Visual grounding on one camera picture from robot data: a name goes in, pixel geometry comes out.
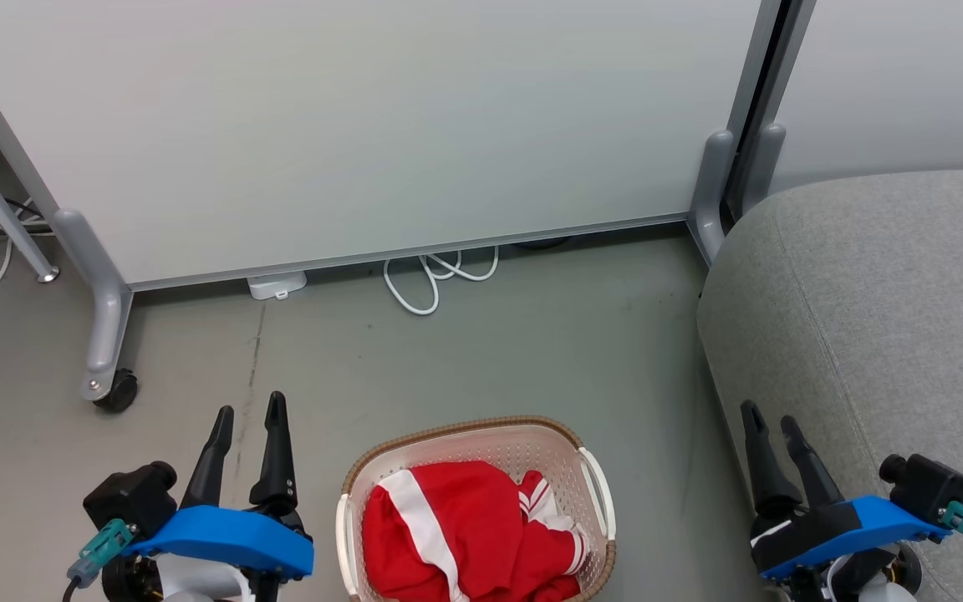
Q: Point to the black caster wheel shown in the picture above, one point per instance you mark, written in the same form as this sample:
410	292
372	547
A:
120	391

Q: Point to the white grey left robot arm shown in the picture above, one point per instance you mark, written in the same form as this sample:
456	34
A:
197	581

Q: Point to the white laundry basket brown rim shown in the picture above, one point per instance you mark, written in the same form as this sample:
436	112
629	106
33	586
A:
515	443

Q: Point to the narrow white partition panel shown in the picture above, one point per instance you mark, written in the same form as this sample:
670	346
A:
908	84

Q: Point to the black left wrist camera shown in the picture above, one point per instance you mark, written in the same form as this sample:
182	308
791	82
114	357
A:
130	497

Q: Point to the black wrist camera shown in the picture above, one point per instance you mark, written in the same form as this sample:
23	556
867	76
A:
130	497
933	489

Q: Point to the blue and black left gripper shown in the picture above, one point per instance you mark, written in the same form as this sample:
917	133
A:
231	539

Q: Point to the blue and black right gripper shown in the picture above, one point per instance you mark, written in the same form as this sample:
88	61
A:
858	522

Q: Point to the large white partition panel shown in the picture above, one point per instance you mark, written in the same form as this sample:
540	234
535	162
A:
364	125

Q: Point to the white power adapter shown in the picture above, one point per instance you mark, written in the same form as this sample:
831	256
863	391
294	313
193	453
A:
277	284

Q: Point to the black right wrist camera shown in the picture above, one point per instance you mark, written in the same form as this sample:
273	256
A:
933	489

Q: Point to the red garment wide white band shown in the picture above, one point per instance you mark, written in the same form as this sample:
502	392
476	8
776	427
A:
473	535

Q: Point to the grey fabric sofa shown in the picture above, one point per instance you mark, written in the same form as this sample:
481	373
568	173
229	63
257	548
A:
883	301

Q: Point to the grey partition foot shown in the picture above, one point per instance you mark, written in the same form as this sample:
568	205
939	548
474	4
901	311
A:
767	163
105	326
711	192

